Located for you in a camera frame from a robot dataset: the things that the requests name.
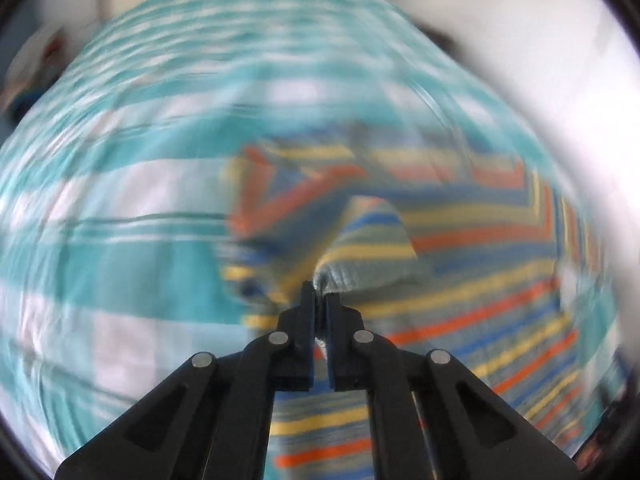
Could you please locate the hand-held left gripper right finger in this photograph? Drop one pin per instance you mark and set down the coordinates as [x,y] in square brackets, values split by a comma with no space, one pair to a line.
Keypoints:
[332,320]

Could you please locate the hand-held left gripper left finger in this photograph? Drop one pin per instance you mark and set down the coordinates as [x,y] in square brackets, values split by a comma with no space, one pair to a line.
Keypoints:
[309,310]

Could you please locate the striped knit sweater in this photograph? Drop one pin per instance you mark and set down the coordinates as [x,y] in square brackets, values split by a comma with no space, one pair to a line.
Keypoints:
[475,270]

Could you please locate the pile of clothes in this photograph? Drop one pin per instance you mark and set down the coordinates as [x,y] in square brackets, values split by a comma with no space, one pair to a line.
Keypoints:
[47,60]

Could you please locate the teal checkered bed blanket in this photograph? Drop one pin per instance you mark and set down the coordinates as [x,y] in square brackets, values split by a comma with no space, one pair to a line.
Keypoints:
[150,135]

